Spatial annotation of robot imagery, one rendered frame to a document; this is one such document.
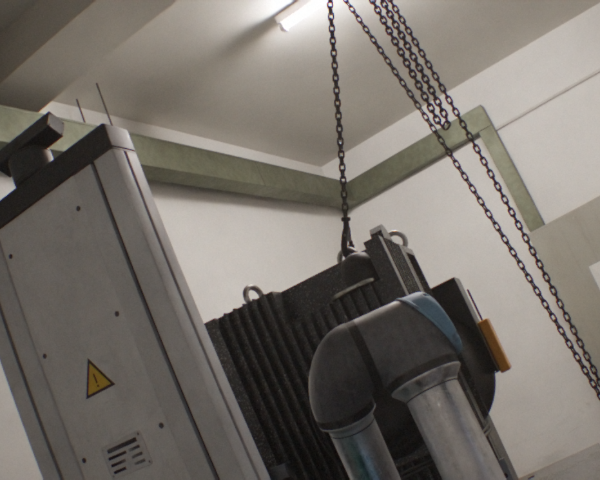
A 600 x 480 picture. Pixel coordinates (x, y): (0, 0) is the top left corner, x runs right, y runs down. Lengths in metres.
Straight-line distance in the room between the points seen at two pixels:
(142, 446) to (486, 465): 0.49
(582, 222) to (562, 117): 0.74
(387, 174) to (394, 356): 4.06
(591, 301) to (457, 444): 3.64
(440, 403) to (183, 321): 0.39
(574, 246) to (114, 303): 3.88
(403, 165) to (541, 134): 0.94
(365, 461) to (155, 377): 0.37
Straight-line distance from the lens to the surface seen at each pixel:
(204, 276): 3.46
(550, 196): 4.98
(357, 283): 1.73
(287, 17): 3.30
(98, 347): 1.09
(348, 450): 1.20
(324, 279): 1.87
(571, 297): 4.72
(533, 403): 5.07
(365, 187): 5.20
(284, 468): 1.63
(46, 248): 1.16
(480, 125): 5.02
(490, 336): 2.18
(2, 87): 2.75
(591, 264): 4.71
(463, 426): 1.13
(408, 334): 1.13
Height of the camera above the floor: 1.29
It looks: 13 degrees up
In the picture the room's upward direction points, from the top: 24 degrees counter-clockwise
